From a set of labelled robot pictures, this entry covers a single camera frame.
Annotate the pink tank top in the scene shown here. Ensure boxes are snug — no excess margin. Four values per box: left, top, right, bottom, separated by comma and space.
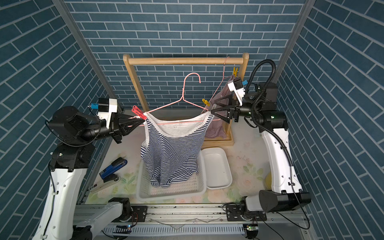
203, 74, 238, 139

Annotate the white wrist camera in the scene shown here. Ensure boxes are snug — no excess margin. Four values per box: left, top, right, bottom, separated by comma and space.
89, 98, 118, 128
228, 78, 246, 106

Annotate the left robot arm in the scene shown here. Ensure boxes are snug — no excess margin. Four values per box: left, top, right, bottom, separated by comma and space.
33, 106, 144, 240

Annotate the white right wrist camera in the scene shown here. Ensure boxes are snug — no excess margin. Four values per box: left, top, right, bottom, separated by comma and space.
228, 78, 246, 106

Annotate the red clothespin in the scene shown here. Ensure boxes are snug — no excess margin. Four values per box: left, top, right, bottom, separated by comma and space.
132, 106, 147, 120

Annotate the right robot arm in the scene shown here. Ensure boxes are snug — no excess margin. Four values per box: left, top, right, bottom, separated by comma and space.
211, 59, 312, 221

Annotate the wooden clothes rack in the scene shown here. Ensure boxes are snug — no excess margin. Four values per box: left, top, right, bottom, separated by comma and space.
122, 52, 250, 150

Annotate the pink wire hanger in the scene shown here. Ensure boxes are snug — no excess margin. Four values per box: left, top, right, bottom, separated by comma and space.
139, 72, 223, 127

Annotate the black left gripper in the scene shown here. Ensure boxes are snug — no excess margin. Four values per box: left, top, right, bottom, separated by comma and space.
79, 111, 144, 146

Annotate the blue white striped tank top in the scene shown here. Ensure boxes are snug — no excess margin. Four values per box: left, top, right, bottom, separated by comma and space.
141, 112, 214, 188

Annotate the white plastic tray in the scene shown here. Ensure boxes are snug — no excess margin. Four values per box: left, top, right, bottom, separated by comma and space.
202, 147, 233, 190

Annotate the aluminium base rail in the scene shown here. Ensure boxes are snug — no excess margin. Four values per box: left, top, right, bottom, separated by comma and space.
96, 204, 316, 240

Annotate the blue stapler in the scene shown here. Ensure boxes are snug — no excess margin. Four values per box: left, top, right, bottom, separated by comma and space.
99, 157, 128, 180

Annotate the pink hanger with pink top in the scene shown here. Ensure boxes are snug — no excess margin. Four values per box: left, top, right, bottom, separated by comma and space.
209, 57, 231, 103

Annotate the aluminium corner post right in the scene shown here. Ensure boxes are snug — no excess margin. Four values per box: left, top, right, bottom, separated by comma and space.
267, 1, 315, 83

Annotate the yellow clothespin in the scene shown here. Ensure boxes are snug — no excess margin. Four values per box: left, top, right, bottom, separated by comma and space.
233, 67, 239, 77
202, 99, 211, 107

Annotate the aluminium corner post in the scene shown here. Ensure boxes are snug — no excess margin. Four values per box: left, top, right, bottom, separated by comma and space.
267, 1, 315, 83
52, 0, 118, 99

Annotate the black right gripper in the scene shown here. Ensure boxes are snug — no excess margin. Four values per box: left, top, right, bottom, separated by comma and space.
212, 97, 260, 127

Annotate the yellow cup with pens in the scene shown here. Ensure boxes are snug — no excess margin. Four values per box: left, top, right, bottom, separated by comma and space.
264, 172, 272, 191

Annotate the yellow clothespin upper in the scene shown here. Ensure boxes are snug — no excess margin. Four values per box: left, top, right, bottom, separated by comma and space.
233, 67, 239, 77

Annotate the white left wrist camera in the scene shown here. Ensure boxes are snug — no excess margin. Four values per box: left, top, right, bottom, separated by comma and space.
89, 98, 118, 128

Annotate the aluminium corner post left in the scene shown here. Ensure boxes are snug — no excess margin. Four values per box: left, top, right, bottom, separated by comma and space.
52, 0, 118, 99

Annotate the white plastic basket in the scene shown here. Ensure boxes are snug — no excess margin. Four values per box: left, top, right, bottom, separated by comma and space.
136, 152, 207, 202

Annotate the white stapler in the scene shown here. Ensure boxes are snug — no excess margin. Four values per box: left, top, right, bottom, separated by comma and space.
90, 174, 121, 193

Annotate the yellow clothespin lower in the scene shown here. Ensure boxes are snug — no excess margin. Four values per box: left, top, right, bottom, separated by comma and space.
202, 99, 211, 107

